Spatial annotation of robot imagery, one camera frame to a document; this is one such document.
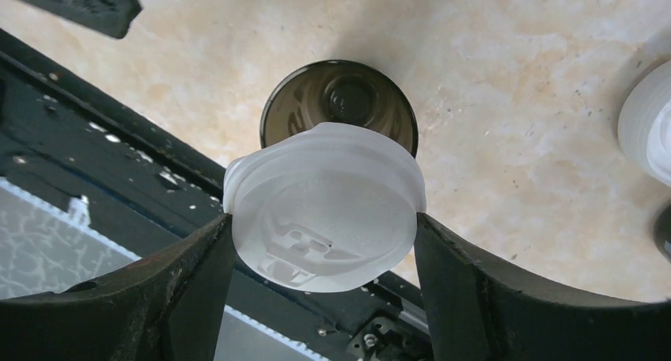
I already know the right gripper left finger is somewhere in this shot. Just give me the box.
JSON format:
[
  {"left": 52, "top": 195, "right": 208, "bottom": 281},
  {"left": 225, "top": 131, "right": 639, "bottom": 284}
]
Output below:
[{"left": 1, "top": 214, "right": 236, "bottom": 360}]

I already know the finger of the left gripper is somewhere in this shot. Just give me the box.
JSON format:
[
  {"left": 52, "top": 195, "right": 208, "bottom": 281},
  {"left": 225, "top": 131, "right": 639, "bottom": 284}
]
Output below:
[{"left": 20, "top": 0, "right": 142, "bottom": 39}]

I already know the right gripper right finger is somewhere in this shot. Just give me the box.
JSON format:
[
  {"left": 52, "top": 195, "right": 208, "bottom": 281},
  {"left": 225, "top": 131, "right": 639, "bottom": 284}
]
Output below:
[{"left": 415, "top": 213, "right": 670, "bottom": 360}]

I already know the stack of white lids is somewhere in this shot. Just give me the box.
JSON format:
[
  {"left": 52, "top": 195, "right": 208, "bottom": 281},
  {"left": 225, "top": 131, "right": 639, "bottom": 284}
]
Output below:
[{"left": 617, "top": 61, "right": 670, "bottom": 185}]

